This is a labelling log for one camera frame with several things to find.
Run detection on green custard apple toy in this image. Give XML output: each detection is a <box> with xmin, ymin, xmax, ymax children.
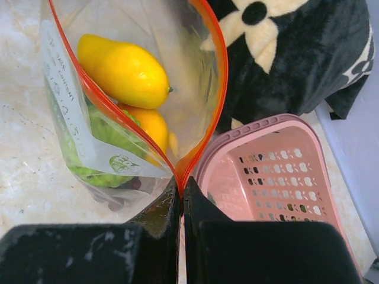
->
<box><xmin>47</xmin><ymin>89</ymin><xmax>148</xmax><ymax>188</ymax></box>

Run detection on dark red grape bunch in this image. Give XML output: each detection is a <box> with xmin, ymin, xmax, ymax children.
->
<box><xmin>96</xmin><ymin>177</ymin><xmax>153</xmax><ymax>212</ymax></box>

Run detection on pink plastic basket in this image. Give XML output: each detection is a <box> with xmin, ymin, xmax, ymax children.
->
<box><xmin>195</xmin><ymin>114</ymin><xmax>361</xmax><ymax>275</ymax></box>

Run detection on black floral pillow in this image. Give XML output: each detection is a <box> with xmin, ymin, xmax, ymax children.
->
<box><xmin>210</xmin><ymin>1</ymin><xmax>375</xmax><ymax>134</ymax></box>

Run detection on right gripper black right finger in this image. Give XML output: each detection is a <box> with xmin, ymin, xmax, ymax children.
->
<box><xmin>184</xmin><ymin>178</ymin><xmax>362</xmax><ymax>284</ymax></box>

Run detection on clear zip top bag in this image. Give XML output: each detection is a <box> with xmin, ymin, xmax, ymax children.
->
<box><xmin>40</xmin><ymin>1</ymin><xmax>228</xmax><ymax>217</ymax></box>

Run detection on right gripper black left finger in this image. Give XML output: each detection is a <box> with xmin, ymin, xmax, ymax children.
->
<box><xmin>1</xmin><ymin>179</ymin><xmax>181</xmax><ymax>283</ymax></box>

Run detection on yellow mango toy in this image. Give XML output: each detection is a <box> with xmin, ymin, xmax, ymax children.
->
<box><xmin>117</xmin><ymin>102</ymin><xmax>179</xmax><ymax>159</ymax></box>

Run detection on orange fruit toy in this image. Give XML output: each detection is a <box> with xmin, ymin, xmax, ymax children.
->
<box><xmin>77</xmin><ymin>34</ymin><xmax>172</xmax><ymax>109</ymax></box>

